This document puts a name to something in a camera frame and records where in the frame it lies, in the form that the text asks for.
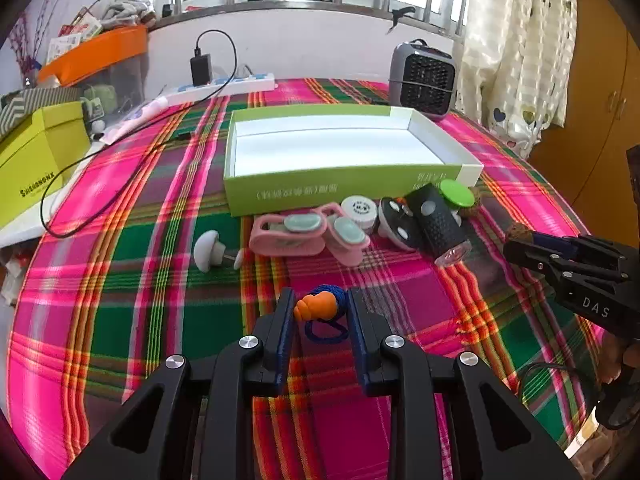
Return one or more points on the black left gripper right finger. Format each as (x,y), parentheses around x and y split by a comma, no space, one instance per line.
(491,434)

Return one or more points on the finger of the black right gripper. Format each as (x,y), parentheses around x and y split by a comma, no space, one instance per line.
(591,250)
(550,258)

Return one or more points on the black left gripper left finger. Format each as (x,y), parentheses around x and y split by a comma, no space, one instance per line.
(195,417)

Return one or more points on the white mushroom-shaped knob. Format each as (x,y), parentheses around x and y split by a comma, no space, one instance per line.
(209,251)

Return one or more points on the pink clip with green pad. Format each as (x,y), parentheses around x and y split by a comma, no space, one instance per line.
(293,235)

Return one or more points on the brown walnut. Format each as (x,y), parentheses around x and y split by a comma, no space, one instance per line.
(519,233)
(473,210)

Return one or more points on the person's right hand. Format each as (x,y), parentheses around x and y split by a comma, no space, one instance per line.
(614,353)

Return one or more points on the wooden wardrobe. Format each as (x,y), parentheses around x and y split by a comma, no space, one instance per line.
(585,160)

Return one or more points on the green mushroom-shaped knob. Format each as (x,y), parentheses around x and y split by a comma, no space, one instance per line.
(457,197)

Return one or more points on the black cylindrical flashlight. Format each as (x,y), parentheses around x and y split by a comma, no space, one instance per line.
(443,238)

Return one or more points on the black round disc with dots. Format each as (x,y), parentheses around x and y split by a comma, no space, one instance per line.
(397,225)

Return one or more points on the cream heart-pattern curtain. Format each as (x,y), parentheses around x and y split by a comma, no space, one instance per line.
(515,67)

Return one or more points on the plaid pink green bedsheet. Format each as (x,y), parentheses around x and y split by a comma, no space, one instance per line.
(113,289)

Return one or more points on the grey portable heater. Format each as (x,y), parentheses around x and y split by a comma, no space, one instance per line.
(422,78)

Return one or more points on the green white cardboard box tray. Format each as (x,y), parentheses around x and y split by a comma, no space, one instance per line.
(305,155)

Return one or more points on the yellow-green shoe box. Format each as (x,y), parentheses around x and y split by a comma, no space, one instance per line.
(36,156)

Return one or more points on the pink white tube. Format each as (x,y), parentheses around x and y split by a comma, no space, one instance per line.
(137,118)

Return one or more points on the white power strip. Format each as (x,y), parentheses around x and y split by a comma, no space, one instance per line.
(219,87)

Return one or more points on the grey chevron patterned box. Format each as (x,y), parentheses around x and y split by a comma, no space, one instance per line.
(27,101)

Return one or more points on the orange lidded storage bin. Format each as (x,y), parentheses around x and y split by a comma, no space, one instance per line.
(108,66)

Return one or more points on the black charger adapter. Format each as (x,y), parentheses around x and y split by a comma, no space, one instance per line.
(201,71)

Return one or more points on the purple flower branches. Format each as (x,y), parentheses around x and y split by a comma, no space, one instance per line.
(26,46)

